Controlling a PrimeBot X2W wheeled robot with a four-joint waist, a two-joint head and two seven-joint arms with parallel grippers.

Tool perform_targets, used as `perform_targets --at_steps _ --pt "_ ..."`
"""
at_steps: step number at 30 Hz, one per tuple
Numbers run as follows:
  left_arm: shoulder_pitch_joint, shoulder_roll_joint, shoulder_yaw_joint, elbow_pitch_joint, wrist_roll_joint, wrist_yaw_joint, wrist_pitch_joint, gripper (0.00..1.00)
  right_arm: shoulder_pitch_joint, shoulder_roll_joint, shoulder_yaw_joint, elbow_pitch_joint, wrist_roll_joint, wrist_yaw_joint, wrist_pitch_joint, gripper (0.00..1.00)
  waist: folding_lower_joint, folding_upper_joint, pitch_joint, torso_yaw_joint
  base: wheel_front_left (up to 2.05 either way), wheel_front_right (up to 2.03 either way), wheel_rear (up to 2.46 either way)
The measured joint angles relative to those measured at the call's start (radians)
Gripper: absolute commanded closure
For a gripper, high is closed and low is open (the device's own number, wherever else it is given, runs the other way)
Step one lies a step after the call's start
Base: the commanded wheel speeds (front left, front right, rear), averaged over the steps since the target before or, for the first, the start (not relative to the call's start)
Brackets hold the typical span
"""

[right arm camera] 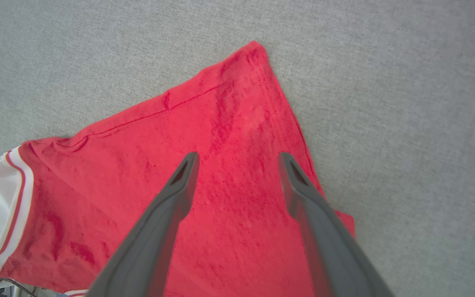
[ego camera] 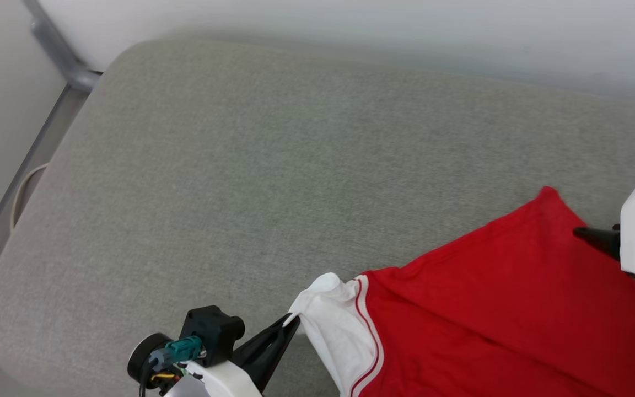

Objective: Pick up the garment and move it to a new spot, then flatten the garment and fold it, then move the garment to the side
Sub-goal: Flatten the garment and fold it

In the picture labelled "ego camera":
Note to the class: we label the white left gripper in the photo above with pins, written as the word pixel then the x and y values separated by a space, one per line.
pixel 213 383

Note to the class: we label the red and white garment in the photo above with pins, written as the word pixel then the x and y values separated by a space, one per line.
pixel 488 320

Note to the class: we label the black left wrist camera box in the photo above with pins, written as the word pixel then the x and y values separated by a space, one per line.
pixel 213 331

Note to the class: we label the teal left camera connector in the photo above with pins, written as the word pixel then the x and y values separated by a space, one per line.
pixel 179 349

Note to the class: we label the grey metal floor rail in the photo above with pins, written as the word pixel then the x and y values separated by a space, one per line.
pixel 25 165

